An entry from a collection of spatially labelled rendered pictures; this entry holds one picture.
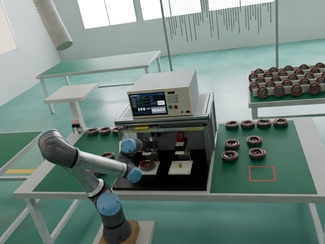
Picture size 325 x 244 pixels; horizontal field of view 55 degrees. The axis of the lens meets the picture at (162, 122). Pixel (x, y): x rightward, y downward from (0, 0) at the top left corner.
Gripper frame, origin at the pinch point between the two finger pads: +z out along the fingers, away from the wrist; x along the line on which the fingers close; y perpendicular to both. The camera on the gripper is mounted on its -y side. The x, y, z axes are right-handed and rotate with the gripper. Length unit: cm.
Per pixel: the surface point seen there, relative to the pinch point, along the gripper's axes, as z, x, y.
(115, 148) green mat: 57, 2, 50
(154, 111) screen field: 18.9, -23.4, 3.1
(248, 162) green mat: 36, 14, -59
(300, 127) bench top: 78, -10, -99
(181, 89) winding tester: 11.9, -35.6, -18.2
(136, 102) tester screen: 15.4, -29.5, 14.8
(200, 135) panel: 43, -6, -25
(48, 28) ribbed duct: 47, -106, 107
